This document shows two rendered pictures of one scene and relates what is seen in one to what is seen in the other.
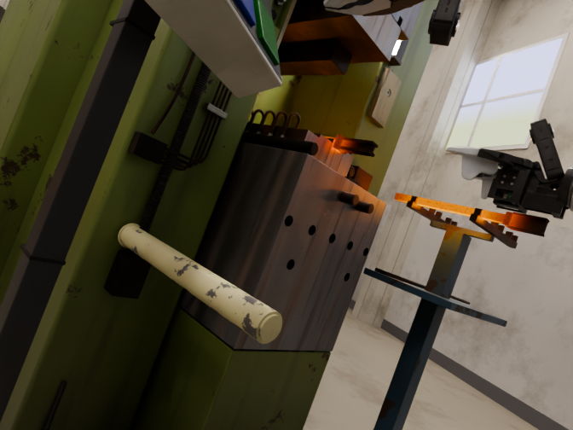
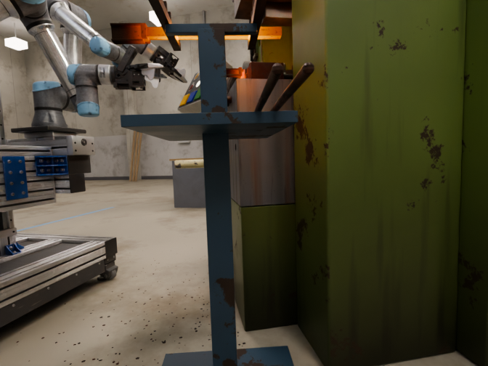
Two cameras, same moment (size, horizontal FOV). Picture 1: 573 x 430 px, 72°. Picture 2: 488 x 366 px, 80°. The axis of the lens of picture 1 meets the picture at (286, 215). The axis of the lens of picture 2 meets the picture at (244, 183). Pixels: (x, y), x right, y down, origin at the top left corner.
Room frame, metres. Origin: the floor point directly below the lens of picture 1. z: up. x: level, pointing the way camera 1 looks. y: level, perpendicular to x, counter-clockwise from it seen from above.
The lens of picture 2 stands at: (1.73, -1.07, 0.64)
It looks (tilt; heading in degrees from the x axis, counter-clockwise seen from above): 5 degrees down; 126
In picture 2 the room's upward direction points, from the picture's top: 2 degrees counter-clockwise
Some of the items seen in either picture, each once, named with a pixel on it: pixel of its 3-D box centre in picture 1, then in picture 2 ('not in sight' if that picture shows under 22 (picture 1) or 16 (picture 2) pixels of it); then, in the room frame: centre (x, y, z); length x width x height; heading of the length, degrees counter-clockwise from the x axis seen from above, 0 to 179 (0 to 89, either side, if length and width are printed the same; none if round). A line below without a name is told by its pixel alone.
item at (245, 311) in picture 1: (184, 271); (216, 163); (0.66, 0.13, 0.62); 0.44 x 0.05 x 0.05; 47
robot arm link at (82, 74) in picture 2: not in sight; (85, 75); (0.58, -0.50, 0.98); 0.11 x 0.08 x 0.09; 47
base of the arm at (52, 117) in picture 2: not in sight; (49, 118); (0.09, -0.46, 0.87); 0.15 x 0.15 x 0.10
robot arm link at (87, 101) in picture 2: not in sight; (87, 102); (0.56, -0.50, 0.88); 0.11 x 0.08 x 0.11; 158
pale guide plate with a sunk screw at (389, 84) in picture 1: (384, 98); not in sight; (1.29, -0.17, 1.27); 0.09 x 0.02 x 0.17; 137
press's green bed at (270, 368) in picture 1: (195, 381); (297, 248); (1.16, 0.08, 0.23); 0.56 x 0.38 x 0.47; 47
